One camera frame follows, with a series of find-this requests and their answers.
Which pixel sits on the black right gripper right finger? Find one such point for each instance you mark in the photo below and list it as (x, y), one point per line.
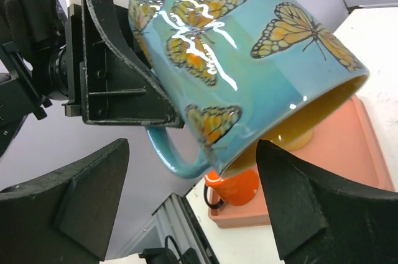
(320, 217)

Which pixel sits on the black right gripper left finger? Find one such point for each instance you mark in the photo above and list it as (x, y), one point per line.
(67, 215)

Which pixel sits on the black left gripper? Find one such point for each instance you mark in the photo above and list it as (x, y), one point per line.
(108, 84)

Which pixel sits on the orange mug black handle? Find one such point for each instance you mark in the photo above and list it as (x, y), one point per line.
(237, 190)

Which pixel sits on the blue butterfly mug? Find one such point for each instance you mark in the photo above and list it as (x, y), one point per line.
(239, 71)

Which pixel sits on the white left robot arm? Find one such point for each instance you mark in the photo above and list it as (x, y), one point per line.
(33, 42)

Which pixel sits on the salmon pink plastic tray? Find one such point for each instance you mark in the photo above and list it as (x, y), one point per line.
(345, 144)

